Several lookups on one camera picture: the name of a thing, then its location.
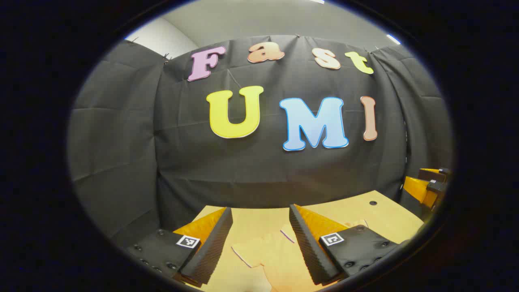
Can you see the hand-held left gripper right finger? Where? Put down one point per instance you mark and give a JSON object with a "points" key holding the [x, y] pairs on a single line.
{"points": [[310, 251]]}

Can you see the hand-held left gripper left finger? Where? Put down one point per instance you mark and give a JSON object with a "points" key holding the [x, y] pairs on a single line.
{"points": [[213, 251]]}

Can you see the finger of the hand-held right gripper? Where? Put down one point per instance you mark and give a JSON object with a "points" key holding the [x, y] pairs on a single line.
{"points": [[436, 187], [432, 175]]}

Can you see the orange T-shirt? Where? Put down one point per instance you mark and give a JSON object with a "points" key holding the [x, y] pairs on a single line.
{"points": [[279, 263]]}

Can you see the black backdrop cloth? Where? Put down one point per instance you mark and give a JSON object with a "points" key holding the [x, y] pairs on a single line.
{"points": [[243, 170]]}

